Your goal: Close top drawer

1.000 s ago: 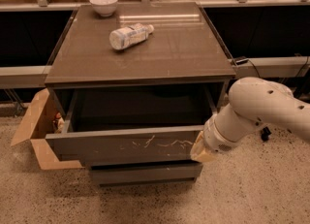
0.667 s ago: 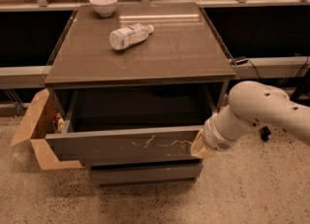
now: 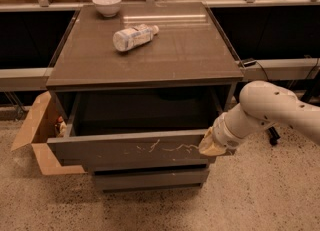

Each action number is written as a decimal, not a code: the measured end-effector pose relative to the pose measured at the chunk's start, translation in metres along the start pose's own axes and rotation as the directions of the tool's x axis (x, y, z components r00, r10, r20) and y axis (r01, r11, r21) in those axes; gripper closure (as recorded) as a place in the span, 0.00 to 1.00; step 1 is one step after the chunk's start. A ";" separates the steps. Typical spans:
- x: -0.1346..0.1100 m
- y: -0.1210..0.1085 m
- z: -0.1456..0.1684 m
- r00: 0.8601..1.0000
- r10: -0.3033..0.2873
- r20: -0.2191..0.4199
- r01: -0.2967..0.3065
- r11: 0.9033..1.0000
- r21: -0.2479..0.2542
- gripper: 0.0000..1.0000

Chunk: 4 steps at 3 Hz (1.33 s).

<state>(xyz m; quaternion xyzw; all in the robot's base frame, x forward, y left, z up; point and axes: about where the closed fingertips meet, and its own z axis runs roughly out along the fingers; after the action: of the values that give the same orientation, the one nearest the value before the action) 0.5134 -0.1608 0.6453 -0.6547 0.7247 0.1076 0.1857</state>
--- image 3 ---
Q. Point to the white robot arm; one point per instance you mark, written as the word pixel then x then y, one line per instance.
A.
pixel 261 105

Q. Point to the white plastic bottle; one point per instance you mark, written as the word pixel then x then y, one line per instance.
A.
pixel 132 37

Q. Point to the grey drawer cabinet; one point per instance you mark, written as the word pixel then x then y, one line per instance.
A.
pixel 188 51

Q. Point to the white ceramic bowl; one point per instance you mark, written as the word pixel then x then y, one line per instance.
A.
pixel 107 8

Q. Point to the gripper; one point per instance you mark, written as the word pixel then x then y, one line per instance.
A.
pixel 222 135

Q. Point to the grey drawer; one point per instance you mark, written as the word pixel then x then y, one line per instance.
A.
pixel 174 177
pixel 134 129

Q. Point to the black stand leg with wheel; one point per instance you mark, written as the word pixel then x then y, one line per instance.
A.
pixel 273 136

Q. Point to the grey top drawer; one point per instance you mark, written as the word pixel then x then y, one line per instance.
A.
pixel 134 129

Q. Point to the grey bottom drawer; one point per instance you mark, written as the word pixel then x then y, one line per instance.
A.
pixel 174 177

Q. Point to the small item in cardboard box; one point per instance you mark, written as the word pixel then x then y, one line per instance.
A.
pixel 60 127

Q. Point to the open cardboard box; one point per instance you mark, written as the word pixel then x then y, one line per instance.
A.
pixel 38 126

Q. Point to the small black device on ledge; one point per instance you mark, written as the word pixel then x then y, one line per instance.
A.
pixel 247 62

